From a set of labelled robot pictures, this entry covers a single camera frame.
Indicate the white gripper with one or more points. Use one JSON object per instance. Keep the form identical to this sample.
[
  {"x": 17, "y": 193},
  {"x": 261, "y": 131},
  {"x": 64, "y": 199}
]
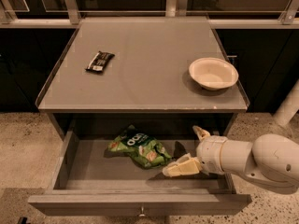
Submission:
[{"x": 209, "y": 154}]

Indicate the green rice chip bag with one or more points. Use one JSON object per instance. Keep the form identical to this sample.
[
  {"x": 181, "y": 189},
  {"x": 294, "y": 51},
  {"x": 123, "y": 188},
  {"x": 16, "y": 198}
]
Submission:
[{"x": 142, "y": 148}]

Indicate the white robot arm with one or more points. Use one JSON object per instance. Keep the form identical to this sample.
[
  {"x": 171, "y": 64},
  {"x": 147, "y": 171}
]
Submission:
[{"x": 270, "y": 162}]

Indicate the grey cabinet with counter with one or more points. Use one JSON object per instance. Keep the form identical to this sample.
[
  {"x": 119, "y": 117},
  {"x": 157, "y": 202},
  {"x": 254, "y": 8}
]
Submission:
[{"x": 149, "y": 73}]

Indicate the metal drawer knob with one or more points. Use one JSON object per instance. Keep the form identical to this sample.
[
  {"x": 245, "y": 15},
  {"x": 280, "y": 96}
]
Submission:
[{"x": 142, "y": 212}]

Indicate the open grey top drawer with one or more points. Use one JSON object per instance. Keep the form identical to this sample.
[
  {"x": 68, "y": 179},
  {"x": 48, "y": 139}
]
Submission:
[{"x": 91, "y": 181}]

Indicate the white paper bowl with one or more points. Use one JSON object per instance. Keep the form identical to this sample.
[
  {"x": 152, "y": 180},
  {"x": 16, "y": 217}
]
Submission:
[{"x": 213, "y": 74}]

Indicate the black snack bar wrapper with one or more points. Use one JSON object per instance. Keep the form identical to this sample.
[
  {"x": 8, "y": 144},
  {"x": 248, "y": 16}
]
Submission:
[{"x": 99, "y": 62}]

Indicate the metal railing frame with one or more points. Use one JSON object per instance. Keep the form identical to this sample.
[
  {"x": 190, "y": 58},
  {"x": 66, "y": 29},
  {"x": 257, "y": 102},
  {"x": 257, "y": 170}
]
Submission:
[{"x": 223, "y": 14}]

